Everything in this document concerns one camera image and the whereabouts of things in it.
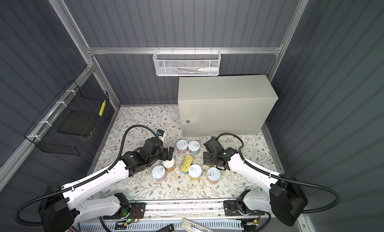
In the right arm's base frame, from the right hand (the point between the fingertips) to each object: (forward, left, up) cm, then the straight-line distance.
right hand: (210, 158), depth 85 cm
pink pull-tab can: (+9, +17, 0) cm, 19 cm away
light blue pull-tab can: (+8, +10, -1) cm, 13 cm away
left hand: (+3, +24, +9) cm, 26 cm away
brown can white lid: (-4, +23, +2) cm, 24 cm away
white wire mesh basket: (+79, +16, +15) cm, 82 cm away
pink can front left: (-8, +29, -1) cm, 30 cm away
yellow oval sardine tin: (0, +14, -5) cm, 15 cm away
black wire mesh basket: (+4, +70, +26) cm, 75 cm away
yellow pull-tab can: (-8, +9, -1) cm, 12 cm away
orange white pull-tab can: (-9, -1, 0) cm, 9 cm away
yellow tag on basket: (+21, +61, +21) cm, 68 cm away
